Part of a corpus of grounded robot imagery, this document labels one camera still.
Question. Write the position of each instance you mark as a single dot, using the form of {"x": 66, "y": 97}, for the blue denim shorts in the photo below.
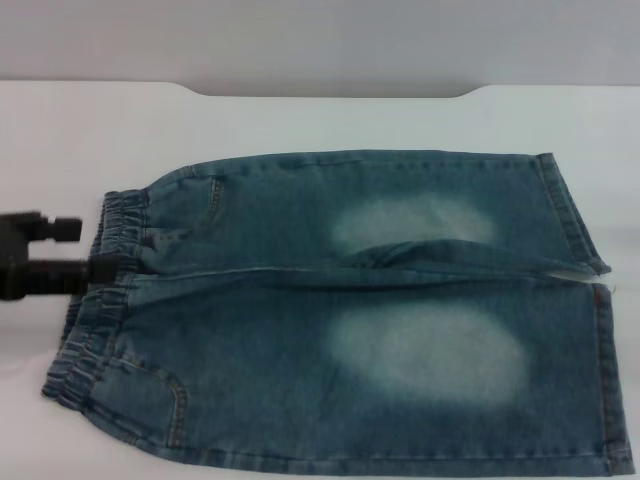
{"x": 280, "y": 350}

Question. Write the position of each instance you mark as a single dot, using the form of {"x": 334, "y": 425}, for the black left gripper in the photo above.
{"x": 15, "y": 255}

